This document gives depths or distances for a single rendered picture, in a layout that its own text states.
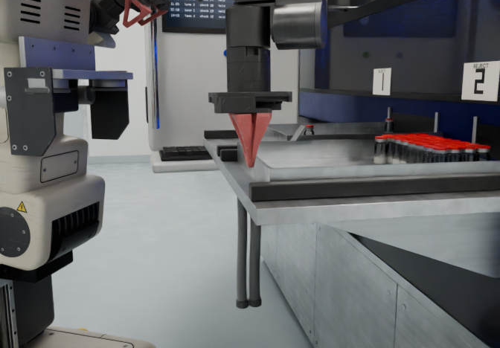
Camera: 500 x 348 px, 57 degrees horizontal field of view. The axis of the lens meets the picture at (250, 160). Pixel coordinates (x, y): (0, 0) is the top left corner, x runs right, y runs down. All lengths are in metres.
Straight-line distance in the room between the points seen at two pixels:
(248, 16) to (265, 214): 0.24
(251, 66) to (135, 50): 5.49
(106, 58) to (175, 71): 4.62
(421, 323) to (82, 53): 0.91
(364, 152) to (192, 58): 0.77
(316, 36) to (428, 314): 0.64
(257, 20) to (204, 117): 0.93
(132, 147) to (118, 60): 1.10
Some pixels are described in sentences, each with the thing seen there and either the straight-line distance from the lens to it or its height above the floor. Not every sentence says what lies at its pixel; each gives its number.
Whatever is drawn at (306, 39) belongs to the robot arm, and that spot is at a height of 1.07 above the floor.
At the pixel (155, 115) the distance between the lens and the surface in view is 1.41.
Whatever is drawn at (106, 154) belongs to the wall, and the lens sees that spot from 6.15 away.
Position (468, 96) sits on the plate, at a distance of 0.85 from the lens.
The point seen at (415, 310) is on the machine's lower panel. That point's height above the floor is 0.55.
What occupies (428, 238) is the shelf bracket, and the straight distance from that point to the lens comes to 0.71.
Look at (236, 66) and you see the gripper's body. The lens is 0.59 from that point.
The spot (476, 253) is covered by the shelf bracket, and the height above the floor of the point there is 0.77.
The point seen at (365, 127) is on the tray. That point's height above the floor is 0.90.
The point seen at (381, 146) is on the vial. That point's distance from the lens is 0.80.
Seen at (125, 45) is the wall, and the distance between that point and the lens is 6.07.
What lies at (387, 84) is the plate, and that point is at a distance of 1.09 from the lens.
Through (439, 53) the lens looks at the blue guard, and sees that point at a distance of 0.93.
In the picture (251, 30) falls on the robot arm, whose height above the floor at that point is 1.08.
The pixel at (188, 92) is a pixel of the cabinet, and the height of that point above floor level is 0.99.
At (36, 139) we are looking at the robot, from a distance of 0.92.
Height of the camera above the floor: 1.02
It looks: 10 degrees down
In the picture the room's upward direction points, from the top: straight up
